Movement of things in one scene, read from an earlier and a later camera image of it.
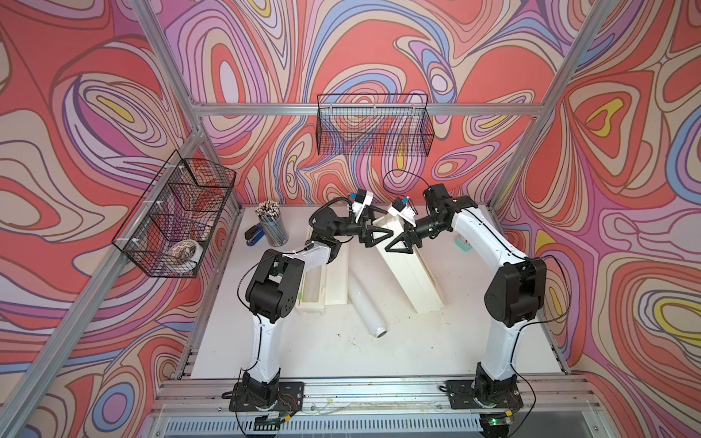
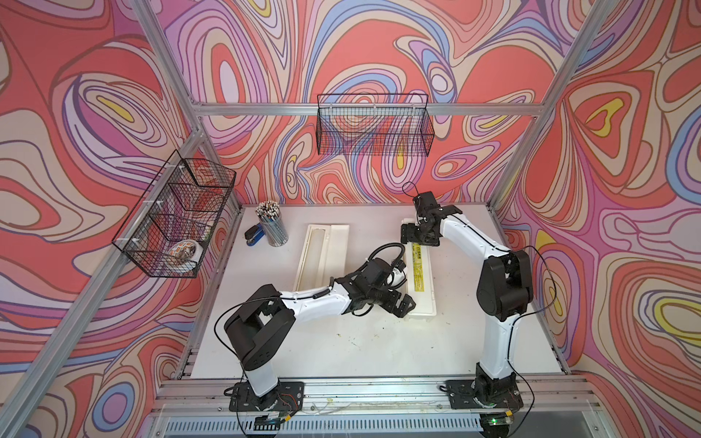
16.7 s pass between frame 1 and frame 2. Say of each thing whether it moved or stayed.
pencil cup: stayed
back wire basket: stayed
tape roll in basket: stayed
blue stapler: stayed
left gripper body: moved
